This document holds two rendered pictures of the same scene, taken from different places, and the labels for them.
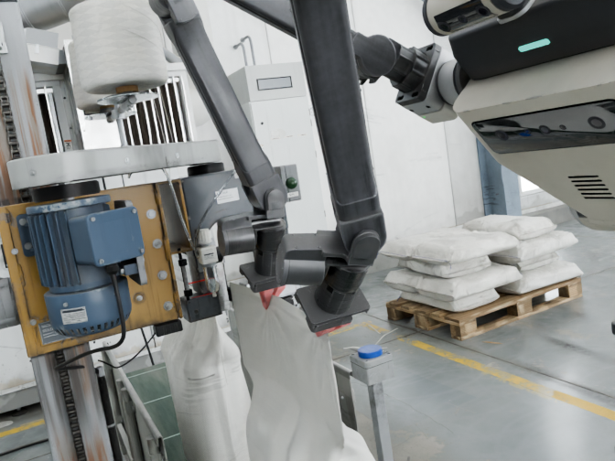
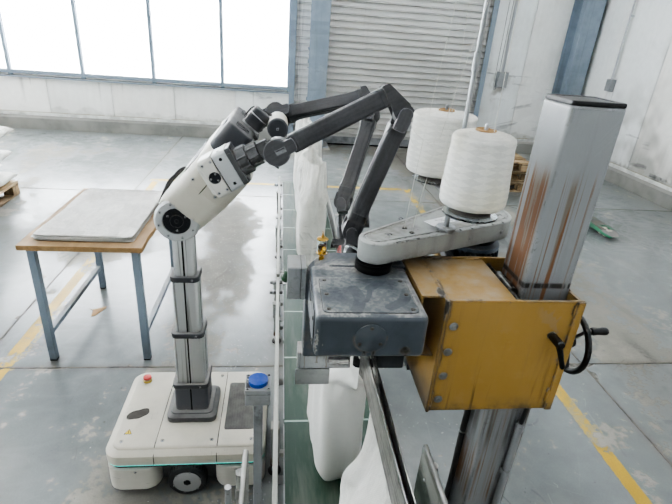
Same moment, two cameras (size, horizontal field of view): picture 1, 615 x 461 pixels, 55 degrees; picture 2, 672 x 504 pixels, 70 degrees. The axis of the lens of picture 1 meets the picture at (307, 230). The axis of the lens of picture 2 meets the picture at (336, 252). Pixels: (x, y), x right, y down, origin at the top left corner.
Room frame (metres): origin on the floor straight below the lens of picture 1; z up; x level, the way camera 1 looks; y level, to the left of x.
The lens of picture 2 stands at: (2.45, 0.44, 1.85)
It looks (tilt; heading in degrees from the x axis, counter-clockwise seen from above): 25 degrees down; 197
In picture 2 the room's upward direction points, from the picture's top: 5 degrees clockwise
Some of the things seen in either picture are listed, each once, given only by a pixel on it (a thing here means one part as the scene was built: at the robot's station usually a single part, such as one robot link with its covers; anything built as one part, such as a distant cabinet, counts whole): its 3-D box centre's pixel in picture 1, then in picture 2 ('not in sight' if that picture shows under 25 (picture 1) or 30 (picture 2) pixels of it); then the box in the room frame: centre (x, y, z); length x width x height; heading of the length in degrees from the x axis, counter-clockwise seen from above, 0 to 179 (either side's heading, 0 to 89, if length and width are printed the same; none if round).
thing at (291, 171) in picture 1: (285, 183); (296, 276); (1.48, 0.04, 1.28); 0.08 x 0.05 x 0.09; 25
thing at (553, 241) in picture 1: (526, 245); not in sight; (4.28, -1.59, 0.44); 0.68 x 0.44 x 0.15; 115
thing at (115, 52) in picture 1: (119, 48); (441, 142); (1.18, 0.31, 1.61); 0.17 x 0.17 x 0.17
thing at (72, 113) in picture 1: (91, 108); not in sight; (3.64, 1.17, 1.82); 0.51 x 0.27 x 0.71; 25
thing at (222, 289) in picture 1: (219, 284); not in sight; (1.38, 0.23, 1.07); 0.03 x 0.01 x 0.13; 115
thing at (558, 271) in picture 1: (532, 275); not in sight; (4.27, -1.60, 0.20); 0.67 x 0.43 x 0.15; 115
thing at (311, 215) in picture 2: not in sight; (312, 207); (-0.44, -0.66, 0.74); 0.47 x 0.22 x 0.72; 23
